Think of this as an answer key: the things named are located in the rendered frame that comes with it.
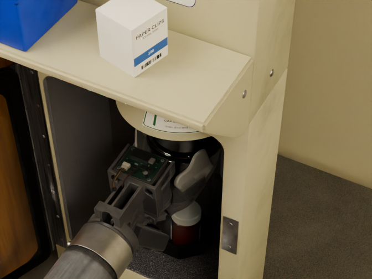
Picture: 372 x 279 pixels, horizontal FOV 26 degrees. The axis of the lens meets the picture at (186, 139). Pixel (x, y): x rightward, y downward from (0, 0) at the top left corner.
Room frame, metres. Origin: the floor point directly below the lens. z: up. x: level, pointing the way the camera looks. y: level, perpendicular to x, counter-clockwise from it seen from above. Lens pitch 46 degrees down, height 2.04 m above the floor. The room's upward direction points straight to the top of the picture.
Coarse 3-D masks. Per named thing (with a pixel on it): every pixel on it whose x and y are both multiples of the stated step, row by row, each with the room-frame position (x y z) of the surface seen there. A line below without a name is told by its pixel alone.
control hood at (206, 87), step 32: (64, 32) 0.68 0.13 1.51; (96, 32) 0.68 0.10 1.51; (32, 64) 0.63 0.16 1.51; (64, 64) 0.63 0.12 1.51; (96, 64) 0.63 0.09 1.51; (160, 64) 0.63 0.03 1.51; (192, 64) 0.63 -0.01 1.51; (224, 64) 0.63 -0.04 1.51; (128, 96) 0.58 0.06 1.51; (160, 96) 0.58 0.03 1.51; (192, 96) 0.58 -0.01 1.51; (224, 96) 0.58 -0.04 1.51; (224, 128) 0.58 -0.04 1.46
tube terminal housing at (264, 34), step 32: (96, 0) 0.73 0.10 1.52; (160, 0) 0.69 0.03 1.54; (224, 0) 0.66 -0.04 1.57; (256, 0) 0.64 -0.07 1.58; (288, 0) 0.72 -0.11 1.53; (192, 32) 0.68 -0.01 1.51; (224, 32) 0.66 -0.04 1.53; (256, 32) 0.64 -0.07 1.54; (288, 32) 0.73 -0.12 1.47; (256, 64) 0.65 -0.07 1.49; (256, 96) 0.65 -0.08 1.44; (256, 128) 0.66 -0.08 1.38; (224, 160) 0.66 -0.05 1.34; (256, 160) 0.67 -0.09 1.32; (224, 192) 0.65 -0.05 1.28; (256, 192) 0.68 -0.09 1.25; (64, 224) 0.78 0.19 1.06; (256, 224) 0.69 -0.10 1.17; (224, 256) 0.65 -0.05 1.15; (256, 256) 0.70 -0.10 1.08
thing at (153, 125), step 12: (120, 108) 0.76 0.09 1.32; (132, 108) 0.75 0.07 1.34; (132, 120) 0.74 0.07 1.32; (144, 120) 0.73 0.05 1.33; (156, 120) 0.72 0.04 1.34; (168, 120) 0.72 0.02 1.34; (144, 132) 0.72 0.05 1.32; (156, 132) 0.72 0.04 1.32; (168, 132) 0.71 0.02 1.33; (180, 132) 0.71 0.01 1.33; (192, 132) 0.71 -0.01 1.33
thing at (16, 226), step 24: (0, 72) 0.76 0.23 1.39; (0, 96) 0.75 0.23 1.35; (0, 120) 0.74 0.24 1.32; (0, 144) 0.74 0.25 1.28; (0, 168) 0.73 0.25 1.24; (0, 192) 0.73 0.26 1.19; (24, 192) 0.75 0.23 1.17; (0, 216) 0.72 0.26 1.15; (24, 216) 0.75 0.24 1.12; (0, 240) 0.72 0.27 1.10; (24, 240) 0.74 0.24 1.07; (0, 264) 0.71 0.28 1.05
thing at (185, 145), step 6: (156, 138) 0.78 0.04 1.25; (204, 138) 0.77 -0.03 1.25; (210, 138) 0.78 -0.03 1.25; (162, 144) 0.77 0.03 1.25; (168, 144) 0.76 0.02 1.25; (174, 144) 0.76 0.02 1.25; (180, 144) 0.76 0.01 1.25; (186, 144) 0.76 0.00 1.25; (192, 144) 0.76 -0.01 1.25; (198, 144) 0.76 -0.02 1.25; (204, 144) 0.77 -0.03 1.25; (174, 150) 0.76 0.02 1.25; (180, 150) 0.76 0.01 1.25; (186, 150) 0.76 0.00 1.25; (192, 150) 0.76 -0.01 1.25; (198, 150) 0.76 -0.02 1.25
